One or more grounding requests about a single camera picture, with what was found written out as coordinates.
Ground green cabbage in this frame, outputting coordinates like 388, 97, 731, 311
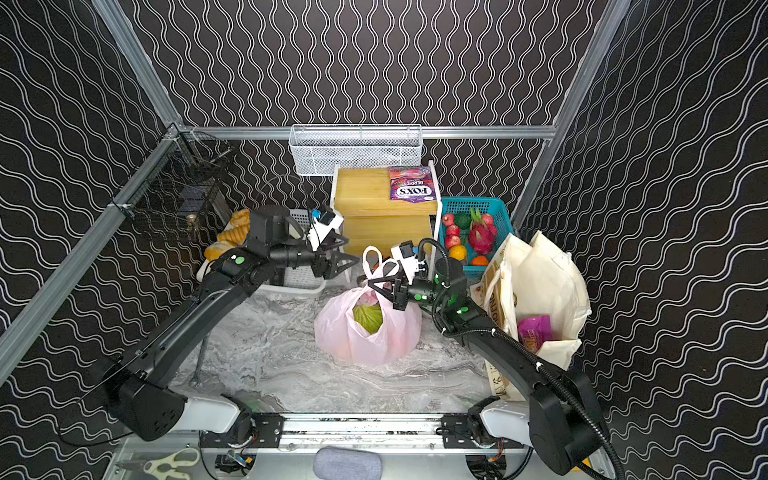
353, 304, 384, 334

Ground pink plastic grocery bag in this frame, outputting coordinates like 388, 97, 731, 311
313, 245, 424, 367

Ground cream canvas tote bag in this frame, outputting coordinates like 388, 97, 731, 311
469, 231, 591, 370

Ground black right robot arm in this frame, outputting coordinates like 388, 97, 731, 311
367, 238, 626, 479

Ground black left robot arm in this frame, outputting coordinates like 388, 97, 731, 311
97, 205, 357, 445

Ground white plastic vegetable basket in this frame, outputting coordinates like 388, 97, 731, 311
257, 208, 337, 296

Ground wooden two-tier shelf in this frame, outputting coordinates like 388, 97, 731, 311
331, 168, 440, 257

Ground yellow lemon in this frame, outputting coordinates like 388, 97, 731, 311
449, 245, 468, 262

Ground orange tangerine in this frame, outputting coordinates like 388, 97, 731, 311
471, 255, 489, 266

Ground white bread tray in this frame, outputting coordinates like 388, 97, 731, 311
196, 209, 251, 282

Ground pink dragon fruit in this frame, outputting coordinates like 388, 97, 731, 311
468, 208, 498, 255

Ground purple Fox's candy bag top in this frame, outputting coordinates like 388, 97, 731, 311
388, 166, 436, 204

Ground teal plastic fruit basket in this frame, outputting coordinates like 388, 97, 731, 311
438, 197, 513, 284

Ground grey foam pad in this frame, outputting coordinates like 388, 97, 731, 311
313, 447, 383, 480

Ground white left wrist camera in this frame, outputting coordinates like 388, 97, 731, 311
306, 207, 344, 251

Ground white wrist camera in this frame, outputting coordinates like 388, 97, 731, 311
391, 241, 423, 284
306, 207, 344, 251

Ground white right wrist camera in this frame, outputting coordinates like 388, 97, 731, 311
391, 241, 423, 284

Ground white wire wall basket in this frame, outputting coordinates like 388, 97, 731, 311
288, 124, 423, 176

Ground black wire wall basket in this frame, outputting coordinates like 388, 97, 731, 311
120, 131, 235, 244

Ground white handled scissors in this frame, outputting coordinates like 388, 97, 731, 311
140, 447, 201, 480

